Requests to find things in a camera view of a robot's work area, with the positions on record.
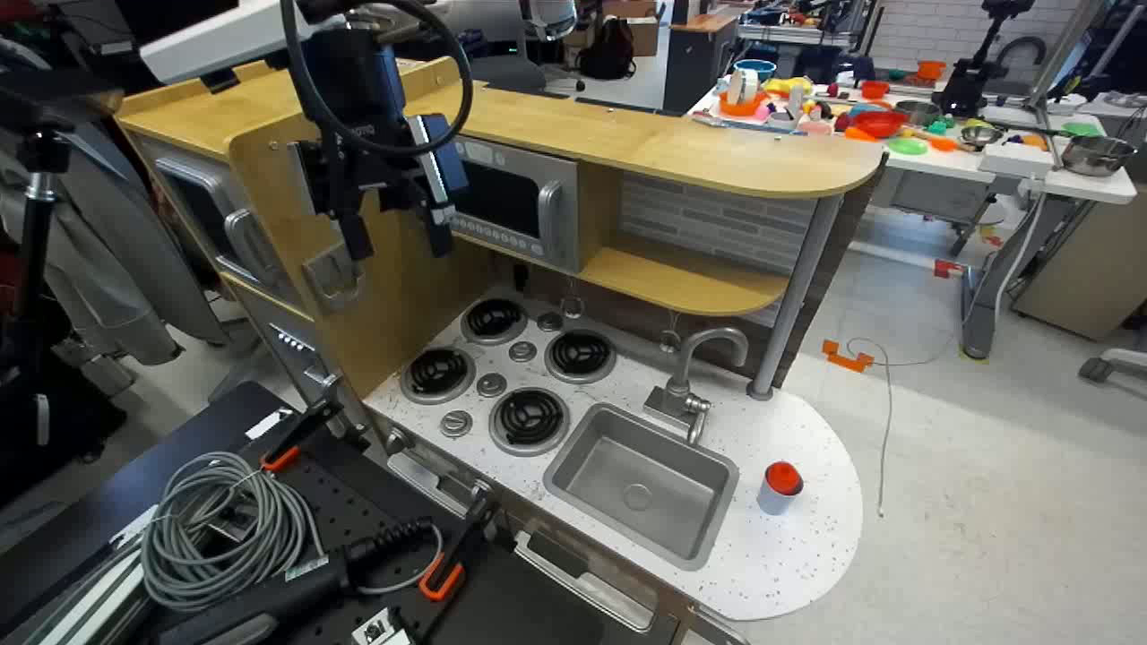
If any orange handled clamp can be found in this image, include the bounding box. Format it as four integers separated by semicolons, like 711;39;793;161
417;494;500;604
260;399;343;476

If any wooden toy kitchen unit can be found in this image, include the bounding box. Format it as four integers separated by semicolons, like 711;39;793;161
112;51;889;645

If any silver toy faucet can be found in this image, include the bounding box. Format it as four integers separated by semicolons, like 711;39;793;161
643;321;754;438

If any grey toy microwave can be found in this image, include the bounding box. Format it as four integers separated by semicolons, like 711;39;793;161
444;134;585;277

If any white cluttered work table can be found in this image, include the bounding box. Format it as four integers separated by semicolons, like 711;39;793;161
693;65;1140;360

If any silver kitchen support pole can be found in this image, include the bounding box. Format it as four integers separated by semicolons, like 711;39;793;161
750;194;848;402

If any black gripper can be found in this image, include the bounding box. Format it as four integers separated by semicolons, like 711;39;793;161
294;119;459;266

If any orange bracket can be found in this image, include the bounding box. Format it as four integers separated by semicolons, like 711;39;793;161
822;335;877;375

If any grey toy sink basin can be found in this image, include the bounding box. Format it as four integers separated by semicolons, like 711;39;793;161
543;402;741;568

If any black bag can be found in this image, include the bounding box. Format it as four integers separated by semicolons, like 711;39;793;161
578;9;638;82

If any thin grey floor cable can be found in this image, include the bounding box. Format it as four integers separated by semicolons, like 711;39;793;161
869;335;901;519

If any coiled grey cable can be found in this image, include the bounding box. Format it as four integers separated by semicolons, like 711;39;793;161
140;449;327;615

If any black toy stove burner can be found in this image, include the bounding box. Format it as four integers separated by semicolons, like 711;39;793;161
487;383;574;460
544;325;619;386
403;345;481;406
463;294;532;349

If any beige cabinet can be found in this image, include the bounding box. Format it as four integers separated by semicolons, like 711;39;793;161
1016;190;1147;345

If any red plastic bowl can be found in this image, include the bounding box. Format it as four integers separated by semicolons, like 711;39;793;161
834;108;911;143

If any black camera tripod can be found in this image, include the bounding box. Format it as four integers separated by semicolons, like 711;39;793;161
0;119;78;460

